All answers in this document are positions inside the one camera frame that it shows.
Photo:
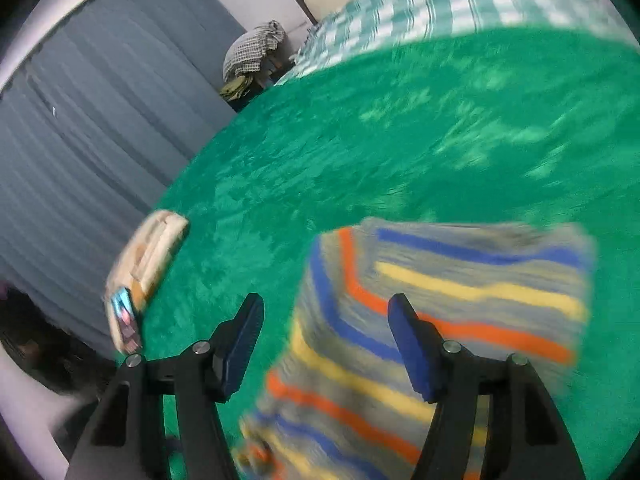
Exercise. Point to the green white checkered blanket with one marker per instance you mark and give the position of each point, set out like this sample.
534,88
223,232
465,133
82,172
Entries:
425,5

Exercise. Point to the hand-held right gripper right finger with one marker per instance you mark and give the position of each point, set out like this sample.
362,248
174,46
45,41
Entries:
412,345

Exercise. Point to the black smartphone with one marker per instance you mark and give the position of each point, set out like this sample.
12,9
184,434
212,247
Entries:
125,320

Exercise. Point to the grey checkered cloth pile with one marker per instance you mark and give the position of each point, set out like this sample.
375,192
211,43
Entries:
252,47

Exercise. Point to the patterned patchwork cushion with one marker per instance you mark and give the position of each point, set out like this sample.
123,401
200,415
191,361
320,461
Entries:
155,245

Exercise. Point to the striped knit sweater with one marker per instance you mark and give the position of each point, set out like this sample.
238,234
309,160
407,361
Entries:
450,280

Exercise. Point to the green floral bedspread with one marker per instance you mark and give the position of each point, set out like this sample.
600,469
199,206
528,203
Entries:
375,140

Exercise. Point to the olive green cloth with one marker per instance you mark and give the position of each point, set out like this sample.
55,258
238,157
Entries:
234,88

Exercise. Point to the grey blue curtain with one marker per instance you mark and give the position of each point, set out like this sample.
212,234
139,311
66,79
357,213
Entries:
100,135

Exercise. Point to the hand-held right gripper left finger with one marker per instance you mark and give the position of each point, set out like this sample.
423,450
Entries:
245,340

